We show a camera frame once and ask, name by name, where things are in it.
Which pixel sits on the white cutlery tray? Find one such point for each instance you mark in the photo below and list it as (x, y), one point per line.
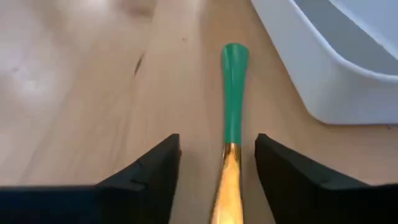
(311, 77)

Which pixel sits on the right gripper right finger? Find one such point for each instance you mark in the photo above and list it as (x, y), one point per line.
(326, 205)

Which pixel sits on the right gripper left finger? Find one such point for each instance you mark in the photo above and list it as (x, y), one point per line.
(109, 205)

